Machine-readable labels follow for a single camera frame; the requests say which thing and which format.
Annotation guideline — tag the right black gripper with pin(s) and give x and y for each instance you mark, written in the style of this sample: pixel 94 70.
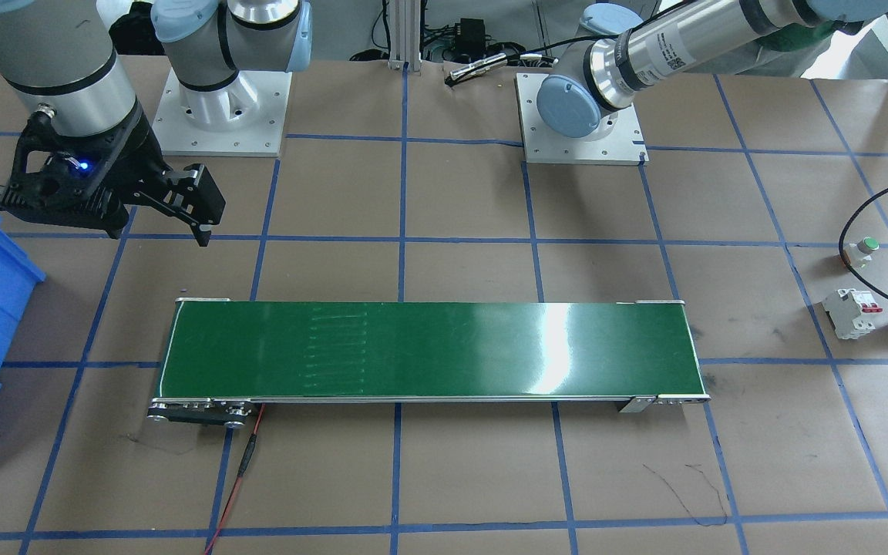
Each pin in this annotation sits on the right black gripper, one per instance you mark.
pixel 141 154

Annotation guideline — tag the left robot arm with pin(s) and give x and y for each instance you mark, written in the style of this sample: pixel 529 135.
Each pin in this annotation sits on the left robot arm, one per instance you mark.
pixel 616 54

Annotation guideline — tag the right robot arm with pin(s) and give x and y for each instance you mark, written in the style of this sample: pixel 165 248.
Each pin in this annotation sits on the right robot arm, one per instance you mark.
pixel 60 53

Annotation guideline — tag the white circuit breaker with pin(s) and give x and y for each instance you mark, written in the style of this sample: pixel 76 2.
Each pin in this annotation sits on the white circuit breaker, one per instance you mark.
pixel 851 312

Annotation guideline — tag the green conveyor belt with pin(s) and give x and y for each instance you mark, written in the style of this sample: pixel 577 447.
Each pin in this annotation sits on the green conveyor belt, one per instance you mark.
pixel 225 357

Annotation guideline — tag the black power adapter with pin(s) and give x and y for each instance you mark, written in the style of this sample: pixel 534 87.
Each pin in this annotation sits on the black power adapter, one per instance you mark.
pixel 470 38

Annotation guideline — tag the green push button switch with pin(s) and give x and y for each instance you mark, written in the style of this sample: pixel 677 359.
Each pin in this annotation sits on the green push button switch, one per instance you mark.
pixel 856 255

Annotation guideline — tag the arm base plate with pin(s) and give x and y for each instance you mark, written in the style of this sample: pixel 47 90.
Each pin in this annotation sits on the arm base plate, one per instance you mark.
pixel 562 124
pixel 245 118

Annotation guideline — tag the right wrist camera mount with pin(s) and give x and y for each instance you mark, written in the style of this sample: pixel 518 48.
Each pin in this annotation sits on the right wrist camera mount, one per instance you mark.
pixel 58 180

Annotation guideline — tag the aluminium frame post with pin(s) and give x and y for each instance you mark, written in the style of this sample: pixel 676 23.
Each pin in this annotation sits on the aluminium frame post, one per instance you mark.
pixel 405 31

